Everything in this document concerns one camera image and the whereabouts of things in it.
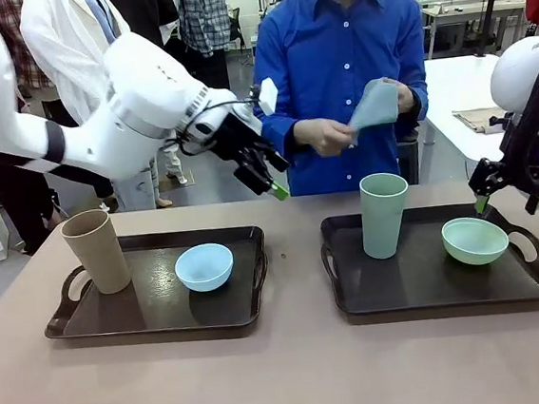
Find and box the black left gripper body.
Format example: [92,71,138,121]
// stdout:
[211,109,279,169]

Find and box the light green bowl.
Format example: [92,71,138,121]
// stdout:
[439,212,512,270]

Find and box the tall green cup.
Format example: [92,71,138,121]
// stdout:
[356,169,416,261]

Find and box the teal cloth mat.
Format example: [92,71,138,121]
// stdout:
[344,76,403,147]

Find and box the person's right forearm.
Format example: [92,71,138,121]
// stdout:
[259,111,315,164]

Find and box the dark brown serving tray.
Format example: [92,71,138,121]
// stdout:
[36,221,276,350]
[317,194,539,324]

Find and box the person's right hand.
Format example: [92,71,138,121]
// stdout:
[307,115,359,160]

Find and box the person's left hand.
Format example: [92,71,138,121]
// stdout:
[381,74,417,116]

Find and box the black stool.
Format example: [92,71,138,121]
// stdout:
[395,125,424,186]

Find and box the white side table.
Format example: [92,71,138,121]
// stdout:
[420,51,521,183]

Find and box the light blue bowl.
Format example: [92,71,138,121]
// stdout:
[172,241,238,296]

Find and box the person in blue plaid shirt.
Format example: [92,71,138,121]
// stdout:
[176,0,239,96]

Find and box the person in black top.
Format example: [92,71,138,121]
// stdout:
[101,0,184,56]

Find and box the grey background workbench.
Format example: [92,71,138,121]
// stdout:
[419,0,531,62]

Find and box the tall brown cup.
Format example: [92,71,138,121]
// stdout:
[59,206,134,298]

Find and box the person in white coat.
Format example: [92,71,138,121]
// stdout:
[18,0,161,221]

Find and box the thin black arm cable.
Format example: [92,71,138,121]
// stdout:
[159,96,265,160]

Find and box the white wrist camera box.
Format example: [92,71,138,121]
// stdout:
[257,76,282,117]

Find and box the black corrugated cable hose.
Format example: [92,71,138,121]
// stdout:
[492,45,539,152]

